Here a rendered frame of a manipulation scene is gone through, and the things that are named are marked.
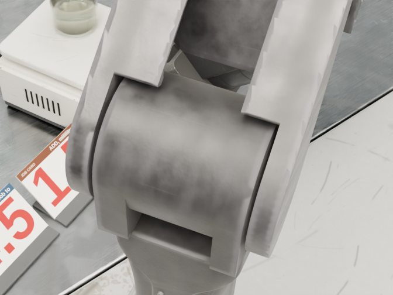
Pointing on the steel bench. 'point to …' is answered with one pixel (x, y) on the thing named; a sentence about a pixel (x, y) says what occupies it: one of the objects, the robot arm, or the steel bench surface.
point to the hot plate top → (54, 47)
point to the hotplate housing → (38, 93)
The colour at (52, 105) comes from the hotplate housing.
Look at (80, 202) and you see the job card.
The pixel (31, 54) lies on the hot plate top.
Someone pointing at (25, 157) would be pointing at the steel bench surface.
